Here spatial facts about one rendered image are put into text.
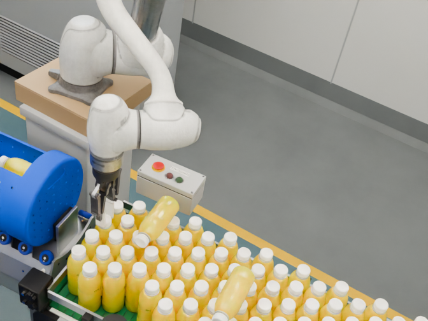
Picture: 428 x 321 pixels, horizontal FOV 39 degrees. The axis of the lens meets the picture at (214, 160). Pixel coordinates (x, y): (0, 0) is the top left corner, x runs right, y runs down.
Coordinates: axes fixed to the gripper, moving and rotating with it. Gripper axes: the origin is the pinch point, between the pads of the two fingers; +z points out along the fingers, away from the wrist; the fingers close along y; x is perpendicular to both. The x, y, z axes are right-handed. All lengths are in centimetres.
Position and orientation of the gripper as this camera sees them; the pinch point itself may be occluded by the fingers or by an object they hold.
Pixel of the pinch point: (104, 213)
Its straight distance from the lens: 179.1
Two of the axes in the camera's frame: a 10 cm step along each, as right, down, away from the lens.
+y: -4.1, 5.7, -7.1
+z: -1.4, 7.3, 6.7
